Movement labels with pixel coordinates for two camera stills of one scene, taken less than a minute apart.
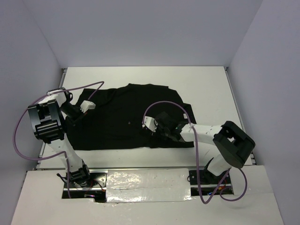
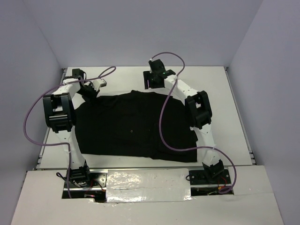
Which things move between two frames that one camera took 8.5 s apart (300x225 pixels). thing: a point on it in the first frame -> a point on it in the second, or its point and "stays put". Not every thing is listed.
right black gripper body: (164, 131) -> (148, 75)
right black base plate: (207, 177) stays put
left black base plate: (96, 180) stays put
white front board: (253, 202) stays put
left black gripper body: (74, 114) -> (89, 91)
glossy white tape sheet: (148, 185) stays put
